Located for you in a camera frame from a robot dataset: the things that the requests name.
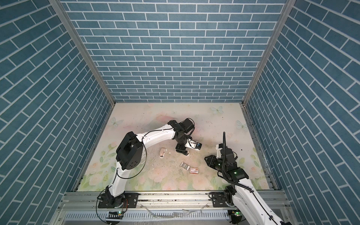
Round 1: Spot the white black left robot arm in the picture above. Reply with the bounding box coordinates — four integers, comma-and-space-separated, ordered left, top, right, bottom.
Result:
102, 118, 202, 207

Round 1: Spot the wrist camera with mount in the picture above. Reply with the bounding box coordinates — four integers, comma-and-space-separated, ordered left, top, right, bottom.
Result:
216, 143, 223, 158
175, 139, 202, 156

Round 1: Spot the aluminium corner post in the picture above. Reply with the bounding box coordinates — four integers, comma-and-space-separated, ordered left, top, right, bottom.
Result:
49, 0, 115, 107
242, 0, 296, 106

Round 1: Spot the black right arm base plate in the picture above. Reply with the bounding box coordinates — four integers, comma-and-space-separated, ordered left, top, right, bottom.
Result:
208, 192, 234, 208

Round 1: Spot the aluminium front rail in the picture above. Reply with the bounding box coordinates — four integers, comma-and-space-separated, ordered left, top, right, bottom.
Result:
51, 190, 297, 225

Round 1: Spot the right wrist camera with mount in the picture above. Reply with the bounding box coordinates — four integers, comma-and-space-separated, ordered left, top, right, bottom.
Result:
216, 143, 223, 158

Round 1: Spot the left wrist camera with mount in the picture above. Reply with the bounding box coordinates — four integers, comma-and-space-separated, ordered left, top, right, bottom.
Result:
175, 139, 202, 156

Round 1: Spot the aluminium corner post left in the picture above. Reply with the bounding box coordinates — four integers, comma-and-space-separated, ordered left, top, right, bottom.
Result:
49, 0, 115, 107

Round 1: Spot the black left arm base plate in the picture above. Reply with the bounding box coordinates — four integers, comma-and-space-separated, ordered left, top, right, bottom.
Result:
97, 192, 139, 209

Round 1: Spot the aluminium corner post right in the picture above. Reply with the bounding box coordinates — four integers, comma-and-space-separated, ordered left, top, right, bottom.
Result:
242, 0, 296, 106

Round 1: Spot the red staple box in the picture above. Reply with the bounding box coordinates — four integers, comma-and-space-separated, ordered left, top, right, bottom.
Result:
189, 167, 199, 174

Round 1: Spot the pink stapler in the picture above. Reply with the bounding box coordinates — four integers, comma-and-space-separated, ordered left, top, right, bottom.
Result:
159, 148, 167, 158

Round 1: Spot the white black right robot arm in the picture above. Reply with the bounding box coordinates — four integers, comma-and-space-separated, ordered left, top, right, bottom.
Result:
204, 143, 291, 225

